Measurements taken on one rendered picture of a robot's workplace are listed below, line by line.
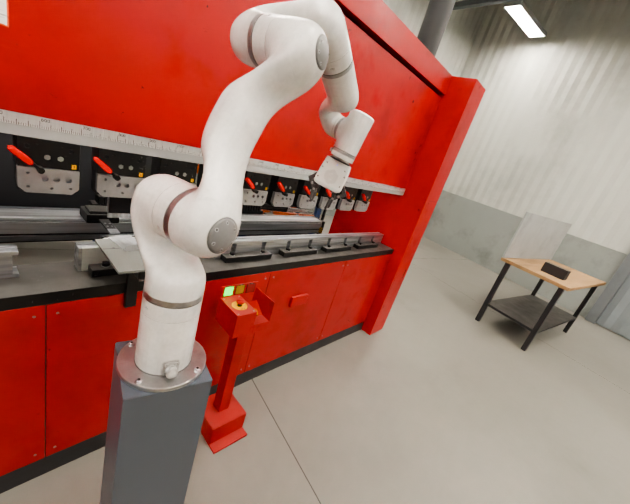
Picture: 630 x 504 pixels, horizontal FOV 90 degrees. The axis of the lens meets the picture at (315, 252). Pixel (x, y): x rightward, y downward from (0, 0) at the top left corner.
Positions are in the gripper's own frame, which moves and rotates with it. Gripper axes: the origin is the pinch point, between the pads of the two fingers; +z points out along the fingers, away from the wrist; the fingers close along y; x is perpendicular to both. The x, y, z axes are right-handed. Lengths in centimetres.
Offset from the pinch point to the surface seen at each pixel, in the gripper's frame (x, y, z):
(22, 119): -36, -81, 14
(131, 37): -15, -73, -19
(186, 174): 7, -55, 18
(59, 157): -28, -75, 22
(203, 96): 8, -59, -12
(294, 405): 52, 36, 132
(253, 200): 39, -36, 23
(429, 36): 150, -4, -110
